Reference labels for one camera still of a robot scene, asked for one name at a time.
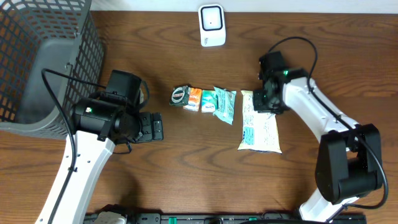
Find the large beige snack bag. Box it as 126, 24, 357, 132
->
238, 90, 282, 154

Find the dark green round-logo packet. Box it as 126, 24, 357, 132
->
169, 85, 191, 106

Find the light green snack packet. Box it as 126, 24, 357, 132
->
213, 87, 236, 125

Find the orange small snack packet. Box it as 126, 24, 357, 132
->
183, 88, 202, 112

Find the teal small snack packet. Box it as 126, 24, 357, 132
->
201, 90, 218, 113

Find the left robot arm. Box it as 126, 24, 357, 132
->
37, 68, 164, 223

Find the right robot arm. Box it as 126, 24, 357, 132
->
253, 52, 388, 223

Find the white barcode scanner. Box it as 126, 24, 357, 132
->
198, 4, 226, 47

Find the dark grey mesh plastic basket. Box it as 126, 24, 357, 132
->
1, 0, 104, 139

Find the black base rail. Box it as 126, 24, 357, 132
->
83, 211, 368, 224

